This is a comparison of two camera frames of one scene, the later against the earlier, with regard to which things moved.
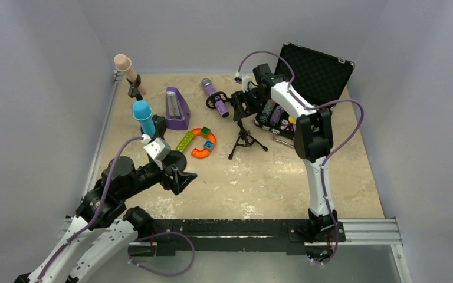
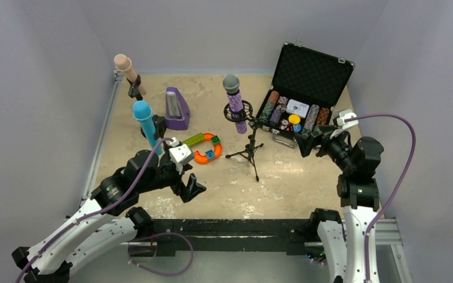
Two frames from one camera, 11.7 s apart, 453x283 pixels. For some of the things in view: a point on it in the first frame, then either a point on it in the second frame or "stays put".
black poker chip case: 304,78 stays put
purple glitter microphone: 219,104 to 231,84
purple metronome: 177,110 stays put
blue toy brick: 208,145 to 210,154
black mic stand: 134,91 stays put
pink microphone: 123,63 stays put
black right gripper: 240,103 to 317,138
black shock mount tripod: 243,138 to 253,124
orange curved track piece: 209,144 to 210,155
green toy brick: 205,131 to 215,140
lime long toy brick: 185,141 to 197,138
